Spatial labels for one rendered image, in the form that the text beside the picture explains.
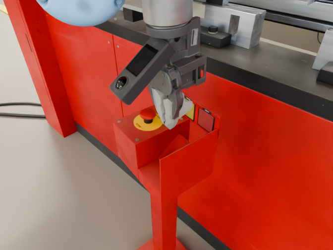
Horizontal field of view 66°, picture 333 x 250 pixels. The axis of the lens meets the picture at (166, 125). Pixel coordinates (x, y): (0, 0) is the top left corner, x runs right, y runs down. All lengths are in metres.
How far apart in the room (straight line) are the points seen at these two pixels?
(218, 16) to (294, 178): 0.50
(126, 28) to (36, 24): 0.70
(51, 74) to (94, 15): 1.45
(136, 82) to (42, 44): 1.23
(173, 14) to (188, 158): 0.29
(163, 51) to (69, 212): 1.18
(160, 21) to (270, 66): 0.40
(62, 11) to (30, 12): 1.33
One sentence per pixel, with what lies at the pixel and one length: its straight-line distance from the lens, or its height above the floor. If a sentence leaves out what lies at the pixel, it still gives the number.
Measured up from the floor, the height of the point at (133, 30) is 0.87.
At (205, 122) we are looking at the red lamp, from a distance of 0.58.
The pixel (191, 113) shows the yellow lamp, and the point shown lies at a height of 0.80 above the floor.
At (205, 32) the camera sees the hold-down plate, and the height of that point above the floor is 0.91.
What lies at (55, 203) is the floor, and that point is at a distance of 1.52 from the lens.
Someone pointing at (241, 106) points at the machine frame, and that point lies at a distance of 0.72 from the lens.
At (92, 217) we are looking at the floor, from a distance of 1.41.
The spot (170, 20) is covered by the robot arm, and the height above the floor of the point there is 1.05.
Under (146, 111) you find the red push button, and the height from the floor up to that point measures 0.81.
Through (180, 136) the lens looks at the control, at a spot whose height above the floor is 0.75.
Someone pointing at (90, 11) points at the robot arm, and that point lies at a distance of 0.21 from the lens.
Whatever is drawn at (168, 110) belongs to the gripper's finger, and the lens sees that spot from 0.47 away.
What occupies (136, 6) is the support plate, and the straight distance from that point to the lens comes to 0.69.
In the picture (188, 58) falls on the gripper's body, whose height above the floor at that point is 0.98.
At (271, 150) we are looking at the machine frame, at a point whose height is 0.68.
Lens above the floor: 1.16
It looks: 38 degrees down
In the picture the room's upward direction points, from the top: straight up
